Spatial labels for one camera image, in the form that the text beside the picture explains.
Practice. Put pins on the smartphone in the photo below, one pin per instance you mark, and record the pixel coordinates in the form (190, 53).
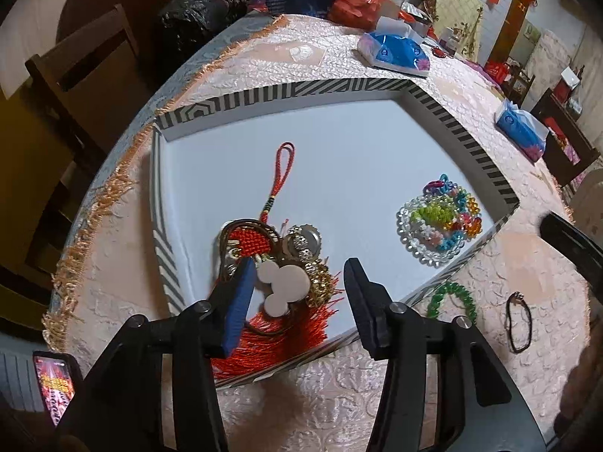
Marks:
(54, 381)

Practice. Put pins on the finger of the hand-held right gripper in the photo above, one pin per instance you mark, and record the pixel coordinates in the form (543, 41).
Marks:
(572, 252)

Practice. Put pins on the red plastic bag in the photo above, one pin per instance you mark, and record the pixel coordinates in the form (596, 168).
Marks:
(355, 4)

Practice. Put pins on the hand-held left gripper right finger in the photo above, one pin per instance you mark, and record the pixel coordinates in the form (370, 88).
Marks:
(362, 310)

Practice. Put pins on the striped cardboard box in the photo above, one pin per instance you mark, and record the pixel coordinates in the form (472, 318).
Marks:
(339, 160)

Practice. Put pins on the dark wooden chair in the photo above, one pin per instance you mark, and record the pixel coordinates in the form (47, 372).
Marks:
(563, 148)
(80, 84)

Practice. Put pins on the red tassel knot ornament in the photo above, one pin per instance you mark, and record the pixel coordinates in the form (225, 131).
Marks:
(249, 241)

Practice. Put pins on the floral cloth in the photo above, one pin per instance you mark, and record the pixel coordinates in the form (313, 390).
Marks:
(459, 16)

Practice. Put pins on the black plastic bag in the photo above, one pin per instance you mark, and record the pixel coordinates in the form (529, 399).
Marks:
(202, 16)

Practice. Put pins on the clear plastic container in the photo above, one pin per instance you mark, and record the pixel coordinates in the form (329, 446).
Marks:
(392, 3)

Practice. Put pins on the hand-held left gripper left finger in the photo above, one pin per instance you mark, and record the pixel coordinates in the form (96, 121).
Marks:
(235, 308)

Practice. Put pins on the round wooden board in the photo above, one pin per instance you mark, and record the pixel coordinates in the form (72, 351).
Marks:
(85, 4)

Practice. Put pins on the blue tissue pack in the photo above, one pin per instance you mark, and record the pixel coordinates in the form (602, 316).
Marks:
(520, 127)
(395, 52)

